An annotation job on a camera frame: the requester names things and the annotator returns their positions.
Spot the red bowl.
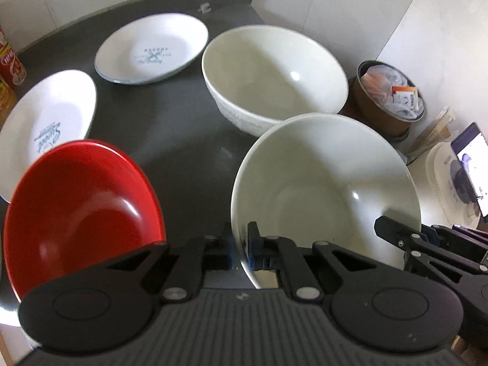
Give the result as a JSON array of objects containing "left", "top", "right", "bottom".
[{"left": 3, "top": 141, "right": 166, "bottom": 299}]

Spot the smooth white bowl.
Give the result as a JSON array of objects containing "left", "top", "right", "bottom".
[{"left": 231, "top": 113, "right": 421, "bottom": 288}]

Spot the white bakery plate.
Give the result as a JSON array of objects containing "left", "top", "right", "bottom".
[{"left": 94, "top": 13, "right": 209, "bottom": 85}]

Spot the white round appliance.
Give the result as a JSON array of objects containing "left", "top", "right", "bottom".
[{"left": 428, "top": 142, "right": 481, "bottom": 228}]

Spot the smartphone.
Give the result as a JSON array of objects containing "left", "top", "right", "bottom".
[{"left": 451, "top": 122, "right": 487, "bottom": 222}]

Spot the brown round container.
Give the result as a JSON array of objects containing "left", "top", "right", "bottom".
[{"left": 342, "top": 60, "right": 425, "bottom": 143}]

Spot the white plate blue print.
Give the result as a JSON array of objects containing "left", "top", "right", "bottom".
[{"left": 1, "top": 70, "right": 97, "bottom": 203}]

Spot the textured white bowl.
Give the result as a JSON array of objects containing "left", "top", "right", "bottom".
[{"left": 201, "top": 25, "right": 349, "bottom": 137}]

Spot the small white clip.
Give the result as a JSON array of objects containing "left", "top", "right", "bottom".
[{"left": 198, "top": 2, "right": 212, "bottom": 14}]

